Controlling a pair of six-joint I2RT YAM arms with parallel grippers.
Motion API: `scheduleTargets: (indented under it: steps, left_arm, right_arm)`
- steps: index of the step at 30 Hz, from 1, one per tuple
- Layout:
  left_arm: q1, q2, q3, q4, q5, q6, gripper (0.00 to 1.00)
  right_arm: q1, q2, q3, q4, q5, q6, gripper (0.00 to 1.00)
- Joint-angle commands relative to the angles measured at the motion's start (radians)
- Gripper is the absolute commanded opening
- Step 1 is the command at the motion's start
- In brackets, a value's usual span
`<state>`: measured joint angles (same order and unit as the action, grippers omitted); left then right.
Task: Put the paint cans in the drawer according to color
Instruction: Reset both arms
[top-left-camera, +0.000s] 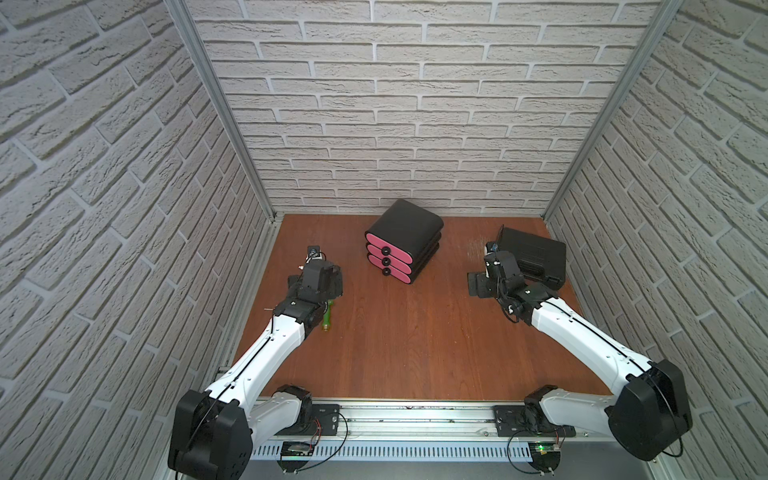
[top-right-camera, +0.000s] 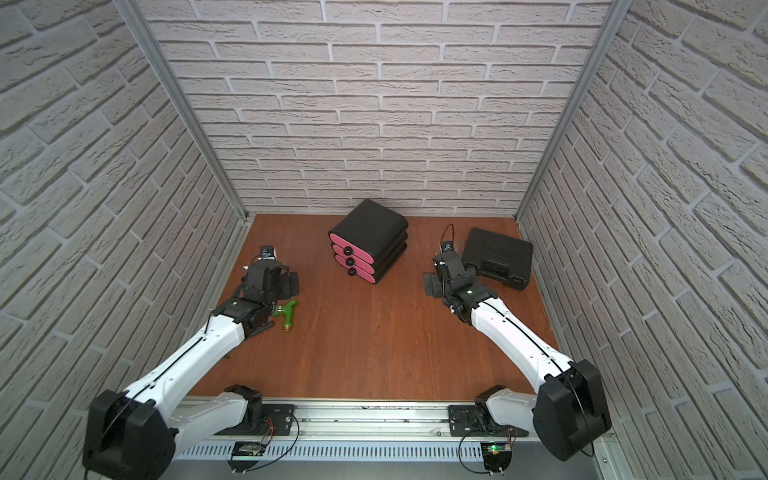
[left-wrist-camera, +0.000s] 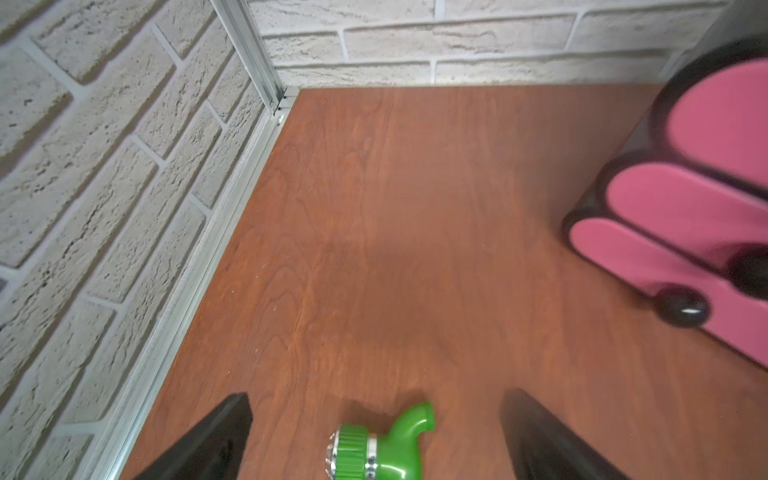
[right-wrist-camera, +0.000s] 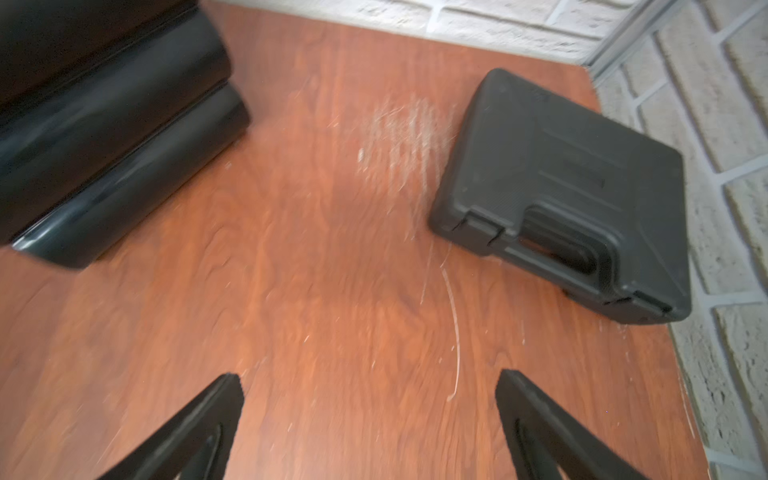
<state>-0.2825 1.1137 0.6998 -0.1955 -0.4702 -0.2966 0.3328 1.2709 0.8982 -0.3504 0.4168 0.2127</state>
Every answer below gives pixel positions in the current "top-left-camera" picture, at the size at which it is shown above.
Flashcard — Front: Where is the black pink drawer cabinet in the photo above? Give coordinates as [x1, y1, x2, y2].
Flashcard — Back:
[365, 199, 444, 284]

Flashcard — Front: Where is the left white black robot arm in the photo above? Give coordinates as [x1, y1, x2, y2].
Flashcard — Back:
[168, 246, 343, 479]

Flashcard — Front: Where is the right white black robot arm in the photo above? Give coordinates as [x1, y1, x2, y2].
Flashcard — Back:
[467, 251, 693, 461]

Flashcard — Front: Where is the black plastic tool case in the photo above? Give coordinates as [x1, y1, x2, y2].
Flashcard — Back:
[497, 227, 567, 291]

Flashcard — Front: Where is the green toy drill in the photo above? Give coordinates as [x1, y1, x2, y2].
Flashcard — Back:
[321, 300, 334, 332]

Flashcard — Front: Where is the left controller box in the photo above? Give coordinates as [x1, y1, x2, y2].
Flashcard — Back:
[277, 441, 315, 474]

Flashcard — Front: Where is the controller box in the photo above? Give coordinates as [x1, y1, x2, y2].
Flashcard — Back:
[528, 443, 561, 475]
[277, 441, 315, 474]

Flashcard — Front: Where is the right controller box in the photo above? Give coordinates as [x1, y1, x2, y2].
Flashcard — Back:
[528, 443, 561, 475]

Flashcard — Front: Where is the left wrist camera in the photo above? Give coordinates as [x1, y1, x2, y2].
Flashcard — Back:
[305, 245, 326, 264]

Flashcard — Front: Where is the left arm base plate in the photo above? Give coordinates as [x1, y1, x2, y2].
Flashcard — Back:
[281, 403, 342, 437]

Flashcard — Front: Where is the aluminium front rail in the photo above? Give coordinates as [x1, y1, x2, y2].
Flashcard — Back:
[251, 398, 667, 445]

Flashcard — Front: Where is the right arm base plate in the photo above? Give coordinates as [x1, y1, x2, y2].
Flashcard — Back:
[492, 404, 576, 438]

